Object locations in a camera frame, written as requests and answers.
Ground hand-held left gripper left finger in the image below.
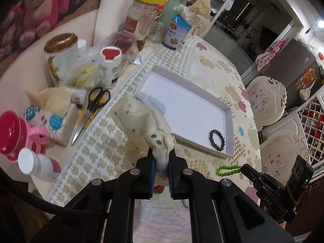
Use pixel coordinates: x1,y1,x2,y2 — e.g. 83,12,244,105
30,154,156,243

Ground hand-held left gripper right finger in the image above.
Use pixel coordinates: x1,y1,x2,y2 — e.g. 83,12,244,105
167,152,295,243

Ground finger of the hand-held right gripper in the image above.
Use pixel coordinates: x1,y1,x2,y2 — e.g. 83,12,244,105
240,164,264,186

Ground green bead bracelet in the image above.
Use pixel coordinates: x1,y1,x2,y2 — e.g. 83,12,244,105
216,165,243,176

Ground cream polka-dot scrunchie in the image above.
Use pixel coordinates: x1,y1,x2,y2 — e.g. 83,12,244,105
111,94,176,173

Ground dark bead bracelet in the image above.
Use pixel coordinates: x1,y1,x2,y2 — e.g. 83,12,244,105
209,129,225,152

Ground light blue fluffy scrunchie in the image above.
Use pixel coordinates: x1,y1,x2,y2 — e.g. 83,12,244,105
138,92,166,113

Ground white shallow box tray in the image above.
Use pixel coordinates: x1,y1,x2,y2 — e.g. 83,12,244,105
133,65,234,160

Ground white ornate chair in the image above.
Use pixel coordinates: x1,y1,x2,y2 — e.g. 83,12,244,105
247,76,288,127
259,129,308,180

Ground white lattice shelf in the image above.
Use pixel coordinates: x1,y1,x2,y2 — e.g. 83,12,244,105
300,91,324,162

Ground quilted apple pattern tablecloth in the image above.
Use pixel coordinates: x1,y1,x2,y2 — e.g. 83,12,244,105
28,37,262,243

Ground white bottle with red cap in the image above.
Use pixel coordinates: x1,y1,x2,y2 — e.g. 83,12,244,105
100,46,122,87

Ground patterned tissue box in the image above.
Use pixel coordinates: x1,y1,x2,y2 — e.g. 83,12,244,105
24,87,80,146

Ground dark refrigerator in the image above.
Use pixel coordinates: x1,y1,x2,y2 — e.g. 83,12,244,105
261,39,321,107

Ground clear plastic bag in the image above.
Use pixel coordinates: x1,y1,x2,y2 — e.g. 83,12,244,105
61,33,138,89

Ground pink patterned cloth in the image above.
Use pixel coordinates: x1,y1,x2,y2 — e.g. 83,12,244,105
257,40,289,71

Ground white counter cabinet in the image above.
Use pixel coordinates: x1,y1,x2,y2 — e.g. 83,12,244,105
205,27,254,62

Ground small clear glass jar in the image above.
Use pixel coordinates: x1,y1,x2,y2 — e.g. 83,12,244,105
148,21,166,45

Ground blue and white can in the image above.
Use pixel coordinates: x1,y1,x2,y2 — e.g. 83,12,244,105
162,14,194,51

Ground white can with gold lid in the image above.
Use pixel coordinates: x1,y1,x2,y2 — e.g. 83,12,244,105
44,33,79,86

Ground pink cup with red lid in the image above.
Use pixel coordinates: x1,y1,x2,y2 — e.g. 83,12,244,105
0,111,50,161

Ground clear jar with yellow lid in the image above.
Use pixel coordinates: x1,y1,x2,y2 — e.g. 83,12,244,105
123,0,167,42

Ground white paper towel roll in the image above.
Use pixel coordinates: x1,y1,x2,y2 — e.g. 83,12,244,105
94,0,134,47

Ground beige crumpled bag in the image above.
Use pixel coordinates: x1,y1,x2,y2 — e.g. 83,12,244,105
178,0,212,36

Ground pale green bottle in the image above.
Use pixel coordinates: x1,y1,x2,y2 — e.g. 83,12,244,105
159,0,189,28

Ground black handled scissors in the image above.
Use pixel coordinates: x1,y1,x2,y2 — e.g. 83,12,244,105
71,87,111,145

